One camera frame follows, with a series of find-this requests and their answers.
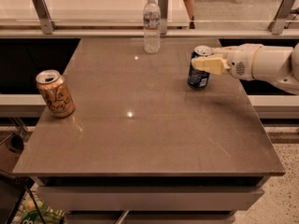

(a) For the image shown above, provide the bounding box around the clear plastic water bottle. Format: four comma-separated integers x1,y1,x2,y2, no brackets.
143,0,161,54

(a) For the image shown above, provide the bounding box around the middle metal glass bracket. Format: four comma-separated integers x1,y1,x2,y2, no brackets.
158,0,168,35

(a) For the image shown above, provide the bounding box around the metal glass bracket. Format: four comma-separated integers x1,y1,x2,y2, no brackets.
268,0,296,35
158,0,168,35
32,0,55,35

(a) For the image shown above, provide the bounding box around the orange soda can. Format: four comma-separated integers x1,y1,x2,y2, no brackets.
36,70,75,118

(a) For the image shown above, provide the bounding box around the grey cabinet drawer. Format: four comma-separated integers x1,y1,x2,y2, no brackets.
37,187,263,211

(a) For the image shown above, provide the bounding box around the black bin at left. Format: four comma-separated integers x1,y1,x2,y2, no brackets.
0,170,34,224

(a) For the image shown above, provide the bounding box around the right metal glass bracket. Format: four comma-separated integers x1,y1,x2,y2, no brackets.
268,0,296,35

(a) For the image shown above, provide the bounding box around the blue pepsi can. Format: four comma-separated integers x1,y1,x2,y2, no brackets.
187,46,212,90

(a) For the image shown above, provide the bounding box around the green snack bag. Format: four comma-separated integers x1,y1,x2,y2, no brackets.
21,199,65,224

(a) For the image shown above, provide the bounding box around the left metal glass bracket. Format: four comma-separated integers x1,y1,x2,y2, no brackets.
32,0,55,35

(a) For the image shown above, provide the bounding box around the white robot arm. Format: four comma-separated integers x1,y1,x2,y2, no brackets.
191,43,299,95

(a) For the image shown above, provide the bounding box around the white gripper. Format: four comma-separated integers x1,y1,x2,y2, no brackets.
192,44,263,81

